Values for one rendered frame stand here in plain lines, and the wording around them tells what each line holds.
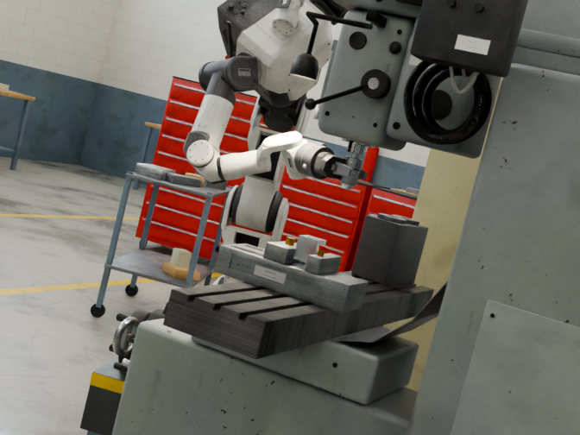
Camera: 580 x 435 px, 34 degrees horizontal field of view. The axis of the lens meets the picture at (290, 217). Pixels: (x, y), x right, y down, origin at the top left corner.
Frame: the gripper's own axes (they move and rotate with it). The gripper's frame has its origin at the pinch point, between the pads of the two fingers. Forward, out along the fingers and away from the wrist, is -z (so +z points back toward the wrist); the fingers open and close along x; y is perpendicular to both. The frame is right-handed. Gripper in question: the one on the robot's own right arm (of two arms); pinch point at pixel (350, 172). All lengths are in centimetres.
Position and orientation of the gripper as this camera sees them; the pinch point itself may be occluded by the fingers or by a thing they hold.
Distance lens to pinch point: 247.9
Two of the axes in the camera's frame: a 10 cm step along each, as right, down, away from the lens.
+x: 7.4, 1.3, 6.6
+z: -6.2, -2.4, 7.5
